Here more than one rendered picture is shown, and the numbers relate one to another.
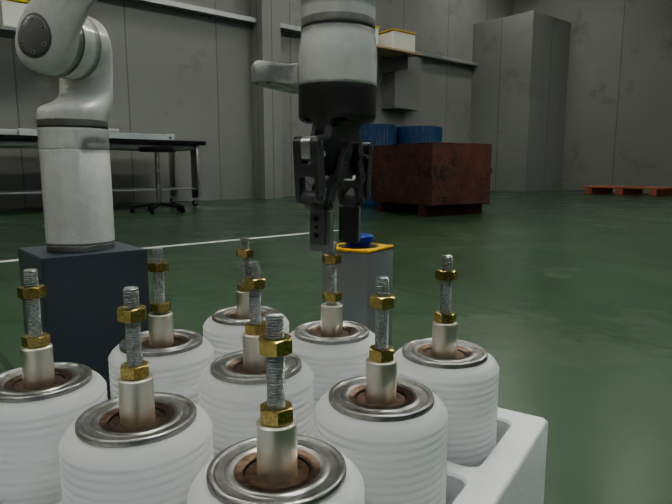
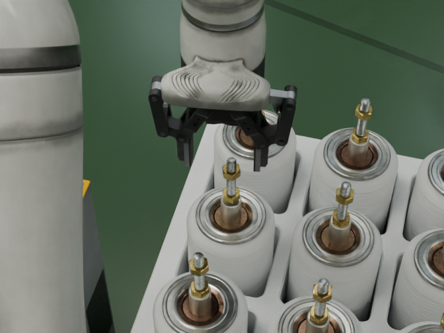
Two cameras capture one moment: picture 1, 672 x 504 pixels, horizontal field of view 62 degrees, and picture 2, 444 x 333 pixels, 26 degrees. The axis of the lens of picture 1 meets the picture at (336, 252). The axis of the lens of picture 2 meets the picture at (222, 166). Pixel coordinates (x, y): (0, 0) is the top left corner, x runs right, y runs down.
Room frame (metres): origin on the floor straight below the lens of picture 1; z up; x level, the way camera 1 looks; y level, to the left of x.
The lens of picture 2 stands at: (0.75, 0.59, 1.08)
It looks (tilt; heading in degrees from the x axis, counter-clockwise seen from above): 50 degrees down; 252
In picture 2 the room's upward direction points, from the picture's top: straight up
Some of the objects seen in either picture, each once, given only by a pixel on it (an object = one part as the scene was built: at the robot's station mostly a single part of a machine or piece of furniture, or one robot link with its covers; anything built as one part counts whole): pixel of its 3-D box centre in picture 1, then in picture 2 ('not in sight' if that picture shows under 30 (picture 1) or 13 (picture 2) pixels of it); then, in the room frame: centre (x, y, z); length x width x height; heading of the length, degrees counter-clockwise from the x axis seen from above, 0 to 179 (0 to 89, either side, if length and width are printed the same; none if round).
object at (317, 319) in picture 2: (160, 306); (319, 313); (0.51, 0.17, 0.29); 0.02 x 0.02 x 0.01; 7
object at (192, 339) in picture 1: (161, 343); (316, 332); (0.51, 0.17, 0.25); 0.08 x 0.08 x 0.01
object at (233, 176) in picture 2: (331, 258); (231, 171); (0.55, 0.00, 0.33); 0.02 x 0.02 x 0.01; 81
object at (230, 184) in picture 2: (331, 278); (231, 184); (0.55, 0.00, 0.31); 0.01 x 0.01 x 0.08
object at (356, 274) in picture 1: (357, 361); (65, 285); (0.73, -0.03, 0.16); 0.07 x 0.07 x 0.31; 57
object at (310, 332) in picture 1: (331, 332); (230, 215); (0.55, 0.00, 0.25); 0.08 x 0.08 x 0.01
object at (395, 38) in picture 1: (395, 42); not in sight; (9.21, -0.94, 2.38); 0.52 x 0.44 x 0.29; 131
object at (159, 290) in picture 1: (159, 288); (320, 303); (0.51, 0.17, 0.30); 0.01 x 0.01 x 0.08
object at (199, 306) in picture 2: (246, 304); (199, 298); (0.61, 0.10, 0.26); 0.02 x 0.02 x 0.03
